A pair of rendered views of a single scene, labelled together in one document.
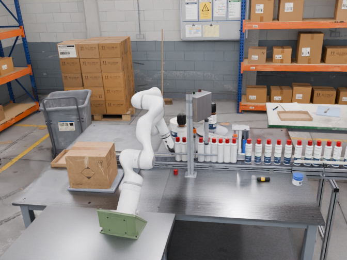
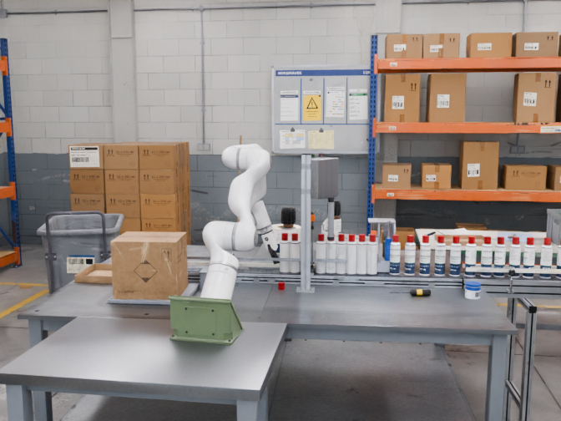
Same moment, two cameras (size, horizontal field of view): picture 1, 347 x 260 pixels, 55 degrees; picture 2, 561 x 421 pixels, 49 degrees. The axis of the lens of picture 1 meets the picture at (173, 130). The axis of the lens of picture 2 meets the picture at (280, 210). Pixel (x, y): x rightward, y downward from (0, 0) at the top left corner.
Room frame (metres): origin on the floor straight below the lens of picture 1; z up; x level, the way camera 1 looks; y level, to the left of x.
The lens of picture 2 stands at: (-0.65, 0.22, 1.68)
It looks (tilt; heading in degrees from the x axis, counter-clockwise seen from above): 9 degrees down; 356
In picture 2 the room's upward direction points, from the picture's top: straight up
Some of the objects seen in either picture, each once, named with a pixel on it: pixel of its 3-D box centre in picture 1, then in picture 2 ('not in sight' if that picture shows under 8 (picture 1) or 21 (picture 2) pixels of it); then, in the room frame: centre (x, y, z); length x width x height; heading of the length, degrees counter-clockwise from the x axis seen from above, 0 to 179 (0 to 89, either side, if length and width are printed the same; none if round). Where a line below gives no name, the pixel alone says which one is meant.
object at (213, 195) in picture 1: (174, 160); (276, 277); (2.55, 0.00, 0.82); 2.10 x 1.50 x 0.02; 80
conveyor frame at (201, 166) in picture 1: (187, 162); (298, 276); (2.43, -0.10, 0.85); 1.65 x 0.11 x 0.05; 80
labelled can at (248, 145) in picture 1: (248, 150); (395, 255); (2.35, -0.59, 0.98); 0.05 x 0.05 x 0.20
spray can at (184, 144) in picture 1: (184, 148); (295, 253); (2.43, -0.08, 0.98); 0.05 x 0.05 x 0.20
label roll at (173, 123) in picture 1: (180, 127); (284, 238); (2.96, -0.07, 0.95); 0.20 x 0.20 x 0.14
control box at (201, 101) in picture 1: (199, 106); (320, 177); (2.33, -0.20, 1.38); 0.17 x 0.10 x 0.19; 135
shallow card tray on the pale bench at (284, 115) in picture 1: (294, 115); (462, 240); (3.49, -1.36, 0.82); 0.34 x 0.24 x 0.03; 83
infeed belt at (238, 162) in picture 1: (187, 162); (298, 276); (2.43, -0.10, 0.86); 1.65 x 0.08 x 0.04; 80
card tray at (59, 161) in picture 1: (74, 158); (112, 273); (2.60, 0.88, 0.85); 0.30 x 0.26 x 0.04; 80
